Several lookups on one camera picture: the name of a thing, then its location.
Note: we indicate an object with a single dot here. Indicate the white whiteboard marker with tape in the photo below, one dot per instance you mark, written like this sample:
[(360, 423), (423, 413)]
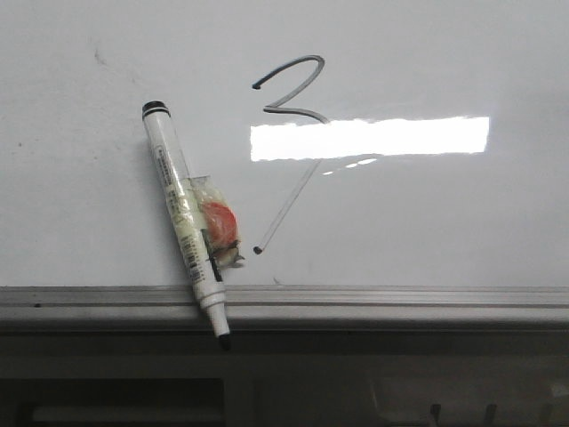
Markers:
[(187, 204)]

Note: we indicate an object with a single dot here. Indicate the grey base with black markings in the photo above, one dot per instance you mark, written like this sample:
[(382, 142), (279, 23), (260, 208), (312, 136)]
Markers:
[(329, 379)]

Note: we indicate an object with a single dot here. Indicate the white whiteboard with aluminium frame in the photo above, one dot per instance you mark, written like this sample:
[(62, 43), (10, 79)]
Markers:
[(391, 164)]

